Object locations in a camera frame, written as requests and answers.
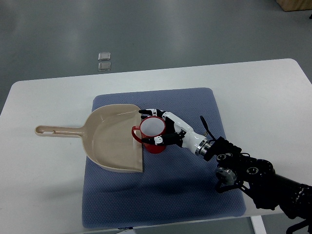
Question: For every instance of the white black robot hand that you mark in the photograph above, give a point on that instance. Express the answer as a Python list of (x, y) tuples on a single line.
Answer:
[(177, 132)]

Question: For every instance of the red cup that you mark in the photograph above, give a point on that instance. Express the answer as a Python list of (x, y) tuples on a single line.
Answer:
[(150, 127)]

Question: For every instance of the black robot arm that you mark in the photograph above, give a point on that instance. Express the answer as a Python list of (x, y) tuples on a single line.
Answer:
[(258, 180)]

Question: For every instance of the beige plastic dustpan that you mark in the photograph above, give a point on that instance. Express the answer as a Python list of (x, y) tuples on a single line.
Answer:
[(107, 137)]

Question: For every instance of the blue textured mat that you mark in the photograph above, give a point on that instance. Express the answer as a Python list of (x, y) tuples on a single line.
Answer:
[(176, 185)]

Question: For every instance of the lower metal floor plate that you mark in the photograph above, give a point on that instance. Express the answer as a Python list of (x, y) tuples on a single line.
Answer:
[(104, 66)]

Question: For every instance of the metal floor plate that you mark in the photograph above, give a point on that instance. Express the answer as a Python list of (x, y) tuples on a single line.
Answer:
[(104, 66), (104, 56)]

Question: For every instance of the upper metal floor plate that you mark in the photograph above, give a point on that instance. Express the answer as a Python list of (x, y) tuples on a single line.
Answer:
[(104, 56)]

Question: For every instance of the white table leg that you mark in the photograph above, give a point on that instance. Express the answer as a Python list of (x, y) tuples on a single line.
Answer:
[(258, 224)]

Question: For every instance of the wooden box corner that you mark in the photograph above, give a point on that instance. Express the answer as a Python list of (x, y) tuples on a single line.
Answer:
[(295, 5)]

